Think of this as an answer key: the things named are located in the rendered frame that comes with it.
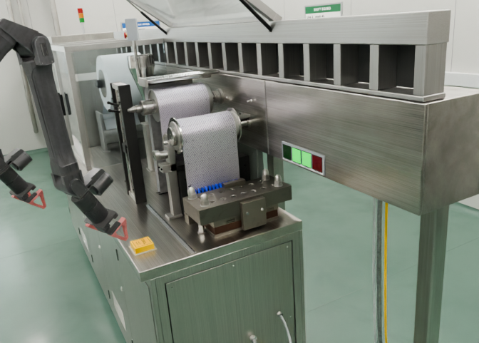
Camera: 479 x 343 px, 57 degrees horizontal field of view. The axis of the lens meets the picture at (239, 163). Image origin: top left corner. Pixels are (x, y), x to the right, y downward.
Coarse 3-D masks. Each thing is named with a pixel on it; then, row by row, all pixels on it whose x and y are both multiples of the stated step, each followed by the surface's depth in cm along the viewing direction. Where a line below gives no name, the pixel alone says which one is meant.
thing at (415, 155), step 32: (224, 96) 205; (256, 96) 179; (288, 96) 159; (320, 96) 143; (352, 96) 130; (448, 96) 114; (256, 128) 185; (288, 128) 163; (320, 128) 147; (352, 128) 133; (384, 128) 121; (416, 128) 112; (448, 128) 114; (352, 160) 136; (384, 160) 124; (416, 160) 114; (448, 160) 117; (384, 192) 126; (416, 192) 116; (448, 192) 121
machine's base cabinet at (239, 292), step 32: (96, 256) 272; (224, 256) 161; (256, 256) 169; (288, 256) 176; (128, 288) 190; (160, 288) 152; (192, 288) 158; (224, 288) 165; (256, 288) 172; (288, 288) 181; (128, 320) 209; (160, 320) 155; (192, 320) 162; (224, 320) 169; (256, 320) 176; (288, 320) 185
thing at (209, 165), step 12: (216, 144) 178; (228, 144) 181; (192, 156) 174; (204, 156) 177; (216, 156) 179; (228, 156) 182; (192, 168) 176; (204, 168) 178; (216, 168) 181; (228, 168) 183; (192, 180) 177; (204, 180) 179; (216, 180) 182; (228, 180) 185
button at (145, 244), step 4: (136, 240) 163; (140, 240) 163; (144, 240) 163; (148, 240) 163; (132, 244) 161; (136, 244) 161; (140, 244) 160; (144, 244) 160; (148, 244) 160; (152, 244) 160; (132, 248) 162; (136, 248) 158; (140, 248) 158; (144, 248) 159; (148, 248) 160; (152, 248) 161; (136, 252) 158
